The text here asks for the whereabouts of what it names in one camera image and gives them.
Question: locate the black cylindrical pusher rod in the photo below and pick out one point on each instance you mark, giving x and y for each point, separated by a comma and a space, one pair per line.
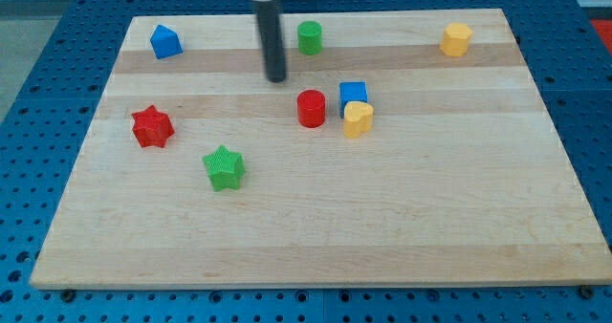
267, 14

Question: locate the blue cube block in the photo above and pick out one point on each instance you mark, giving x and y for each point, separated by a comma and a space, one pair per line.
351, 91

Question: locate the green star block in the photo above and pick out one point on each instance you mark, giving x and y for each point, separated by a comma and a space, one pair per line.
224, 168

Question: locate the red cylinder block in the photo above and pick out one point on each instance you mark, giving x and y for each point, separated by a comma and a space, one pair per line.
311, 108

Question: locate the red star block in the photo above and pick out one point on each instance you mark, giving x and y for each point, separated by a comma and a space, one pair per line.
152, 127

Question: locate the yellow hexagon block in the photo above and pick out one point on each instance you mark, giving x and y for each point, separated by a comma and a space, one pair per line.
456, 39

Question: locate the green cylinder block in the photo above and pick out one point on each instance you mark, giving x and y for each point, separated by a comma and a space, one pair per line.
309, 37

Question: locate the blue pentagon block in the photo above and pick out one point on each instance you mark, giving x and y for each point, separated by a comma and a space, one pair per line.
165, 42

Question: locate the yellow heart block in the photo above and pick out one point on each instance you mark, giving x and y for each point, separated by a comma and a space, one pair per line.
357, 118

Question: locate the wooden board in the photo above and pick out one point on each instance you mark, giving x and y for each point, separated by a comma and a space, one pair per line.
462, 181

